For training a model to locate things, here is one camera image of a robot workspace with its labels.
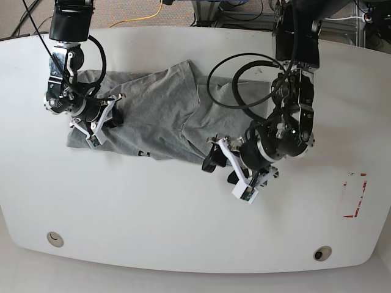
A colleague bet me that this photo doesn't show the grey t-shirt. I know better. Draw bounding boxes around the grey t-shirt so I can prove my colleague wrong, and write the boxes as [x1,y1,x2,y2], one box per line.
[66,59,272,167]

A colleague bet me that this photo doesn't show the white cable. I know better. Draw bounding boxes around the white cable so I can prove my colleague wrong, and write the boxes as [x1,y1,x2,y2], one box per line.
[323,15,364,22]

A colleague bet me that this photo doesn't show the red tape rectangle marking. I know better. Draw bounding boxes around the red tape rectangle marking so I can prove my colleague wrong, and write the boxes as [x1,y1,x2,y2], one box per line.
[340,172,368,219]

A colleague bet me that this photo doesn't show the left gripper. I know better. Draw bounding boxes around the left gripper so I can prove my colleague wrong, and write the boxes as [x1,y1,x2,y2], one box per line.
[202,136,280,190]

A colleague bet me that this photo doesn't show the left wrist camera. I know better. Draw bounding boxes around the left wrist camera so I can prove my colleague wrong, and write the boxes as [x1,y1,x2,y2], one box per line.
[232,181,259,204]

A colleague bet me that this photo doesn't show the table cable grommet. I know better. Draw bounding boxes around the table cable grommet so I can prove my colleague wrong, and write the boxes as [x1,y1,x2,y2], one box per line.
[313,246,332,262]
[46,231,64,248]

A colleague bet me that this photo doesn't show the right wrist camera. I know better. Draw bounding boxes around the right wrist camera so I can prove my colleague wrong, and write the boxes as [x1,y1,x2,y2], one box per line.
[86,132,107,149]

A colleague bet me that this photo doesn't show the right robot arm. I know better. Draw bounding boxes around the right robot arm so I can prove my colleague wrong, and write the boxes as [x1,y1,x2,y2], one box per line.
[44,1,125,148]

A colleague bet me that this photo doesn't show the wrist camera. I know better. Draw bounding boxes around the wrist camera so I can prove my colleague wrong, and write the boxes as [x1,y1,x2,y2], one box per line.
[232,181,259,204]
[86,132,107,149]

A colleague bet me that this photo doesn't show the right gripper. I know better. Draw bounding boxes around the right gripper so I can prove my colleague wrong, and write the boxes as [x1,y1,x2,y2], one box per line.
[70,93,126,139]

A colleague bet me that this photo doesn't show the aluminium frame stand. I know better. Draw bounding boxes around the aluminium frame stand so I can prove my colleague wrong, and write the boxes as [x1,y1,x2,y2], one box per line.
[191,1,370,48]

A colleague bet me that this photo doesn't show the left table cable grommet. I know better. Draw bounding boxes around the left table cable grommet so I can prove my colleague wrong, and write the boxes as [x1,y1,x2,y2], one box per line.
[46,231,64,248]

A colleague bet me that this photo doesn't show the black floor cable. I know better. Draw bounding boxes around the black floor cable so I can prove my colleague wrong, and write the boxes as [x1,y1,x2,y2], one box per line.
[12,0,53,37]

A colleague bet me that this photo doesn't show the yellow cable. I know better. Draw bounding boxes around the yellow cable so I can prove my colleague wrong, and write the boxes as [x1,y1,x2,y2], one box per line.
[109,0,163,29]

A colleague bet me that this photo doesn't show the right table cable grommet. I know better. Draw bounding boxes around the right table cable grommet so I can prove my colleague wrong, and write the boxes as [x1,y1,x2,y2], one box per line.
[313,246,332,262]

